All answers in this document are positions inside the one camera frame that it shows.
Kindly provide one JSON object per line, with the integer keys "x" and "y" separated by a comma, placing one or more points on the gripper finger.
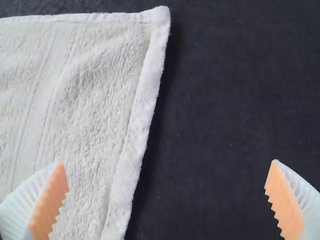
{"x": 37, "y": 200}
{"x": 292, "y": 200}

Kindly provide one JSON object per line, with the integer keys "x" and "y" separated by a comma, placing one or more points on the pale towel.
{"x": 75, "y": 100}

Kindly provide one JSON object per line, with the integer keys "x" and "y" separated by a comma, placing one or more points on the black mat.
{"x": 225, "y": 100}

